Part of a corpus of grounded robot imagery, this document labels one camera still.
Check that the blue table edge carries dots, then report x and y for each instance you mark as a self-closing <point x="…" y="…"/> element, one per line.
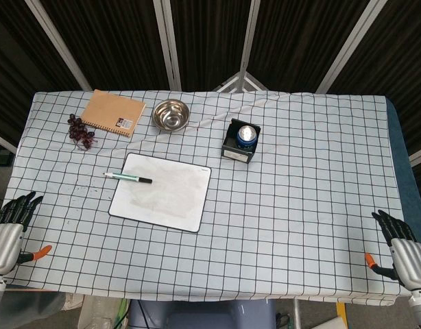
<point x="399" y="154"/>

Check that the white triangular screen foot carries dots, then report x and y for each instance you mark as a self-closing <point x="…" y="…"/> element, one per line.
<point x="238" y="82"/>

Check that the white whiteboard with black rim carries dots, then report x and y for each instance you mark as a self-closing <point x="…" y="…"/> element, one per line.
<point x="169" y="198"/>

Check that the brown spiral notebook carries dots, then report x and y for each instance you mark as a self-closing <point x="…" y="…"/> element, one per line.
<point x="111" y="111"/>

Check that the yellow flat item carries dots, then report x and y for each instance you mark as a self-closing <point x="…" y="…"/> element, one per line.
<point x="340" y="310"/>

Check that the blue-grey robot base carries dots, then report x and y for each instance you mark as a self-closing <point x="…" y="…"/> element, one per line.
<point x="203" y="315"/>

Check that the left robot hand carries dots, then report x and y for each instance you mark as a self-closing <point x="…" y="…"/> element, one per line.
<point x="6" y="246"/>

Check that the green marker pen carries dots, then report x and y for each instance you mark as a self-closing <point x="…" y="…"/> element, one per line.
<point x="128" y="177"/>

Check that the dark red grape bunch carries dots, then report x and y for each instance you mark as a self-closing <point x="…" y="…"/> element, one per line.
<point x="78" y="132"/>

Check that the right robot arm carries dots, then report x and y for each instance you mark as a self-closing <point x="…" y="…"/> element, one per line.
<point x="419" y="305"/>

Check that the blue drink can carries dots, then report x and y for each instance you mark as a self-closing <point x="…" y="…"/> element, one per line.
<point x="247" y="137"/>

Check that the stainless steel bowl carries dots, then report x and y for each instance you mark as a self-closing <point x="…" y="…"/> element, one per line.
<point x="171" y="114"/>

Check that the clear plastic bag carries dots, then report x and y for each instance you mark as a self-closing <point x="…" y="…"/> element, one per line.
<point x="97" y="313"/>

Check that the metal table leg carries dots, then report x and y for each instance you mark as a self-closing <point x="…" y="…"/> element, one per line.
<point x="297" y="313"/>

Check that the white screen frame post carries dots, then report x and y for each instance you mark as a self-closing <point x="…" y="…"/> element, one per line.
<point x="351" y="44"/>
<point x="248" y="37"/>
<point x="59" y="48"/>
<point x="168" y="44"/>

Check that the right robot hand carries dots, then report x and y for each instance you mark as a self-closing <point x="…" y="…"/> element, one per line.
<point x="409" y="260"/>

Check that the black open box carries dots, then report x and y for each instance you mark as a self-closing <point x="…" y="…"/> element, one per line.
<point x="236" y="154"/>

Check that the white black checkered tablecloth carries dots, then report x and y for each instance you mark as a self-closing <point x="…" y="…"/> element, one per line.
<point x="282" y="222"/>

